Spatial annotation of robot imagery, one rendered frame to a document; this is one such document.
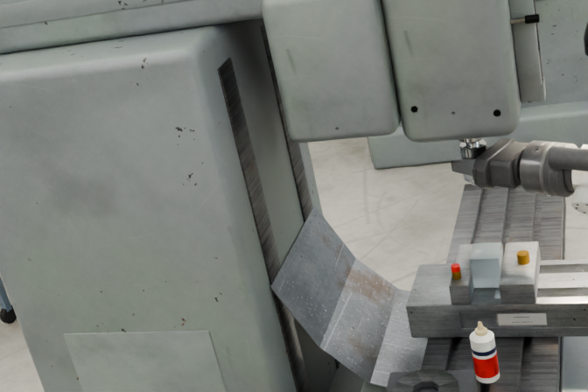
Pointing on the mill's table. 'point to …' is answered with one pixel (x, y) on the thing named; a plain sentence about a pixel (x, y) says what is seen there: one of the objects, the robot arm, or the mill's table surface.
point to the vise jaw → (520, 274)
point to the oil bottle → (484, 354)
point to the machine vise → (549, 304)
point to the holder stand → (432, 381)
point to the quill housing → (451, 43)
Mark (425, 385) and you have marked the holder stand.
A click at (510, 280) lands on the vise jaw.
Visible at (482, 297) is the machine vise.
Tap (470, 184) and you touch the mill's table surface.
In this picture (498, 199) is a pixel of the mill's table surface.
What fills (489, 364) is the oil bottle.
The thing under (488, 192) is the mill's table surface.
